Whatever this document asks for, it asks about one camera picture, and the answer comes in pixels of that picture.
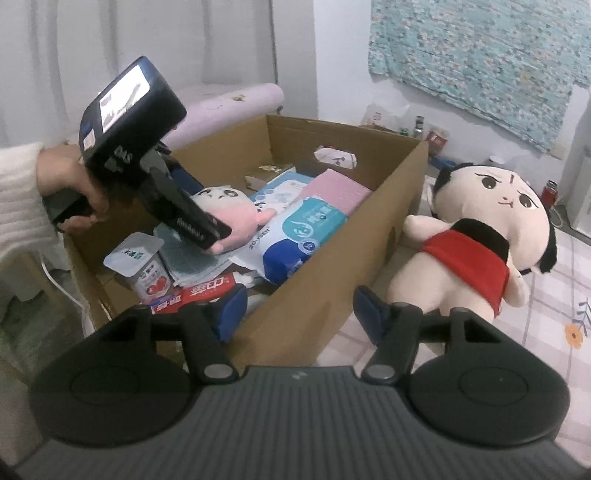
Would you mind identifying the pink packet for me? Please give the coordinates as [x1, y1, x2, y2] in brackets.
[302, 168, 372, 217]

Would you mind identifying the white curtain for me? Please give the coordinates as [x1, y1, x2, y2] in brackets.
[0, 0, 315, 148]

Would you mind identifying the teal floral wall cloth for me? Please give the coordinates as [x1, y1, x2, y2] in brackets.
[368, 0, 591, 153]

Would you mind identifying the pale teal flat packet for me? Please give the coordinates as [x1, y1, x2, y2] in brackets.
[154, 224, 232, 287]

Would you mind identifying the person's left hand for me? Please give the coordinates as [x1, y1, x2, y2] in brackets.
[37, 145, 109, 234]

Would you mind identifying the white cable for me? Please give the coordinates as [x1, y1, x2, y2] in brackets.
[39, 256, 93, 319]

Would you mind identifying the white printed bag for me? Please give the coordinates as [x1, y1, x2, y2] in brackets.
[314, 145, 358, 169]

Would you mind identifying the pink rolled mat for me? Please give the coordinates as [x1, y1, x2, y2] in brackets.
[171, 83, 284, 148]

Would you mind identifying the brown cardboard box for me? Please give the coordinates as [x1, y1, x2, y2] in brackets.
[65, 114, 430, 370]

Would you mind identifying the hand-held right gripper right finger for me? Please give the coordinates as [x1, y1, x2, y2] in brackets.
[353, 286, 504, 384]

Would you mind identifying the pink plaid bed sheet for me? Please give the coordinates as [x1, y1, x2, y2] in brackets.
[314, 161, 591, 462]

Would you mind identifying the red toothpaste box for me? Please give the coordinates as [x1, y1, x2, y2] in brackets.
[150, 272, 241, 315]

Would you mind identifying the pink round plush toy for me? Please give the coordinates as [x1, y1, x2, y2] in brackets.
[191, 185, 275, 254]

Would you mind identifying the white plastic bag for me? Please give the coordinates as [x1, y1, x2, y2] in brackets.
[362, 104, 409, 132]

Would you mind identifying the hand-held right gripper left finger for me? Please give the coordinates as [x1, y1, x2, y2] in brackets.
[99, 285, 249, 384]

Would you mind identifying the light blue tissue pack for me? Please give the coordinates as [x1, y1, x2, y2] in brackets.
[249, 166, 319, 217]

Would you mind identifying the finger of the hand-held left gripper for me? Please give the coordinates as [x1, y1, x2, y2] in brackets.
[157, 141, 205, 195]
[139, 157, 232, 251]

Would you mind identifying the blue and white wipes pack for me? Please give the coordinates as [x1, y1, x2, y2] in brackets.
[231, 196, 349, 287]

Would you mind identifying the large plush doll red bib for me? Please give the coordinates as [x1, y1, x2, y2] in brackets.
[387, 161, 558, 319]

